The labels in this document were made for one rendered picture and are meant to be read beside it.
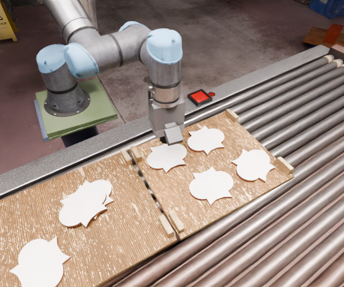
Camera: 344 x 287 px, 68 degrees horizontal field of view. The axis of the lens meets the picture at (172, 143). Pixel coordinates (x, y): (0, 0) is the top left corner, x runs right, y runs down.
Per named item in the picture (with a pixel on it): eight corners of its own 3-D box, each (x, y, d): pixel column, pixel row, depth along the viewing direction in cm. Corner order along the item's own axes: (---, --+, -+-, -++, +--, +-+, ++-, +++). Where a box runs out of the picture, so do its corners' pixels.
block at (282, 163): (274, 162, 82) (276, 157, 80) (278, 160, 83) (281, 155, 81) (287, 175, 78) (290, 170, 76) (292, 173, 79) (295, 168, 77)
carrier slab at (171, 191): (129, 152, 87) (129, 148, 86) (225, 114, 100) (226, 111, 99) (180, 241, 66) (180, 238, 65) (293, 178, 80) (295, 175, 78)
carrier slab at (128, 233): (-8, 206, 73) (-10, 204, 72) (125, 152, 87) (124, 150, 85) (6, 339, 53) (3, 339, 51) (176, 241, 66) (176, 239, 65)
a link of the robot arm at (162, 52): (166, 23, 57) (191, 36, 53) (167, 66, 65) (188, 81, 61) (136, 32, 54) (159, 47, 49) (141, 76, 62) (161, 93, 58)
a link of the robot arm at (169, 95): (185, 85, 60) (152, 92, 58) (184, 101, 63) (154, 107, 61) (175, 69, 65) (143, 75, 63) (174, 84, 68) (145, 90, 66)
